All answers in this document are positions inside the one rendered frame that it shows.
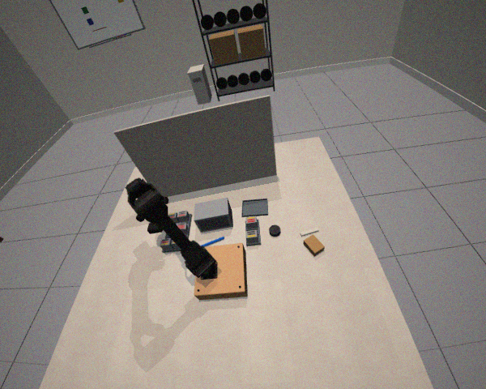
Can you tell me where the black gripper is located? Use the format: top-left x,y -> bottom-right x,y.
147,196 -> 168,234

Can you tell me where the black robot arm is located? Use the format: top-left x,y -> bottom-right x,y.
126,178 -> 218,280

